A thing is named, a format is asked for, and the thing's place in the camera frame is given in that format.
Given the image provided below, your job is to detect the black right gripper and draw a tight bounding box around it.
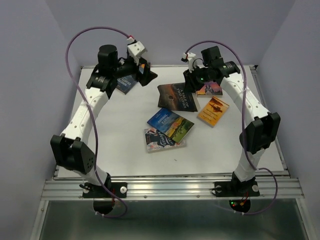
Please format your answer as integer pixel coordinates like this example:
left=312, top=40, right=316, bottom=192
left=181, top=64, right=212, bottom=93

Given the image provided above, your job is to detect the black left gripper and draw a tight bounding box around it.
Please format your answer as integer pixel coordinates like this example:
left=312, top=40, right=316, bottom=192
left=112, top=55, right=158, bottom=87

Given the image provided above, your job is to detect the Jane Eyre blue book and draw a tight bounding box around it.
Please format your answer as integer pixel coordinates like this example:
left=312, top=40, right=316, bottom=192
left=196, top=82, right=223, bottom=98

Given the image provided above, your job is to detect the Tale of Two Cities book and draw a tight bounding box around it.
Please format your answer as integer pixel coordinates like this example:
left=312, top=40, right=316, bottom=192
left=157, top=82, right=200, bottom=112

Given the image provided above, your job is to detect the Nineteen Eighty Four blue book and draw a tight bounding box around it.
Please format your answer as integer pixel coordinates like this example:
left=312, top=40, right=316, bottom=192
left=116, top=75, right=137, bottom=95

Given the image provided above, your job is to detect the Huckleberry Finn orange book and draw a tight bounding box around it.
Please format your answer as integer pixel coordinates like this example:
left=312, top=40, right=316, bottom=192
left=197, top=96, right=229, bottom=128

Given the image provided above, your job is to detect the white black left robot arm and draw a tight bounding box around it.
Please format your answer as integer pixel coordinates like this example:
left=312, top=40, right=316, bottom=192
left=50, top=41, right=157, bottom=197

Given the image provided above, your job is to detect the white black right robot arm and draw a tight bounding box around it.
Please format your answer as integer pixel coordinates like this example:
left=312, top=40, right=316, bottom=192
left=181, top=46, right=281, bottom=197

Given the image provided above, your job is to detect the dark orange book at back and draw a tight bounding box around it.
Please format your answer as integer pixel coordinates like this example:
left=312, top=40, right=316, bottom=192
left=139, top=63, right=146, bottom=75

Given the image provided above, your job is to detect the Animal Farm blue book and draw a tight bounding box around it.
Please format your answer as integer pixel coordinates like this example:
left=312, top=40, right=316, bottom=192
left=147, top=108, right=194, bottom=143

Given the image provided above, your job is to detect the Little Women floral book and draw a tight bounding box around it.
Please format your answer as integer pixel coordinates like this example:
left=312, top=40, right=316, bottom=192
left=144, top=127, right=187, bottom=153

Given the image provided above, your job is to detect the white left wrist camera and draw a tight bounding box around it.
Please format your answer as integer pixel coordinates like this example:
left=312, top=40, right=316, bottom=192
left=127, top=37, right=148, bottom=65

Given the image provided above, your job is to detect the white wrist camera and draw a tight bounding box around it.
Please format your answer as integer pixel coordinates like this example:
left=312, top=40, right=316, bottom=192
left=181, top=52, right=198, bottom=73
left=127, top=37, right=148, bottom=65

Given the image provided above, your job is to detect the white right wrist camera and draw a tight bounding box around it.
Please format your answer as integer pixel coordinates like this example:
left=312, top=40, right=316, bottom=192
left=181, top=52, right=198, bottom=73

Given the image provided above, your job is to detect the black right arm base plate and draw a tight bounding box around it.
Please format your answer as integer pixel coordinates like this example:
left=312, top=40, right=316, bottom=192
left=211, top=180, right=260, bottom=214

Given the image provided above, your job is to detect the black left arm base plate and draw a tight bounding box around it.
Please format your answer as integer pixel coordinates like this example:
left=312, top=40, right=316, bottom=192
left=79, top=182, right=128, bottom=215

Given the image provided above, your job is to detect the aluminium front rail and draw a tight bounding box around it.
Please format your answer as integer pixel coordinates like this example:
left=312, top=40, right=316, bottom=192
left=41, top=176, right=305, bottom=201

